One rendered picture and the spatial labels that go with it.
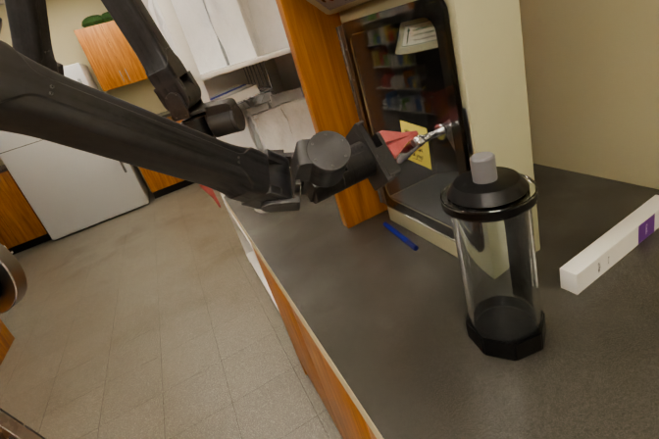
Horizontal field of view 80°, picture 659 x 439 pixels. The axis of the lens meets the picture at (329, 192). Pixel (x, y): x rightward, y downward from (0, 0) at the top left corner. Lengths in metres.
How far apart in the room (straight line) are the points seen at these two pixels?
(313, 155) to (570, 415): 0.41
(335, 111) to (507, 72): 0.39
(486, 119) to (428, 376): 0.37
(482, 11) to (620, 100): 0.46
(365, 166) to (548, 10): 0.60
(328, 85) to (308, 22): 0.13
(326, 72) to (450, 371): 0.61
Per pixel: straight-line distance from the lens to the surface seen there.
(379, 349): 0.64
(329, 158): 0.50
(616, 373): 0.60
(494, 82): 0.62
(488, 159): 0.48
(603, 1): 0.97
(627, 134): 1.01
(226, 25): 1.77
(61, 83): 0.42
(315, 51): 0.87
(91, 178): 5.47
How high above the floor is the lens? 1.39
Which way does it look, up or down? 22 degrees down
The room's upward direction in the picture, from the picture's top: 17 degrees counter-clockwise
